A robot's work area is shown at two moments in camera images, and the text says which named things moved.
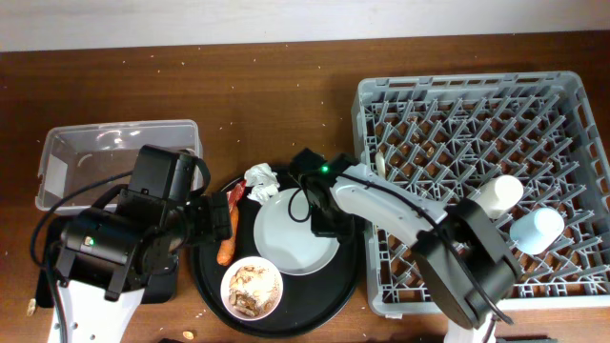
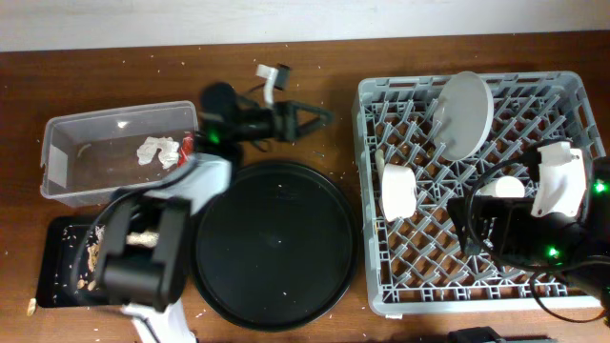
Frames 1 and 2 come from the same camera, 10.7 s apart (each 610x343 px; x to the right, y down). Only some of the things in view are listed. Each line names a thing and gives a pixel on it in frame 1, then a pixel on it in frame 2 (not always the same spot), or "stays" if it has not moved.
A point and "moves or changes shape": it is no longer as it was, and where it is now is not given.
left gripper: [205, 232] -> [292, 110]
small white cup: [500, 194] stays
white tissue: [263, 181] moves or changes shape
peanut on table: [31, 307] stays
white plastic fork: [380, 164] stays
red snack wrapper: [235, 193] -> [186, 150]
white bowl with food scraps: [252, 288] moves or changes shape
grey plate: [285, 238] -> [463, 116]
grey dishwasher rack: [437, 137] stays
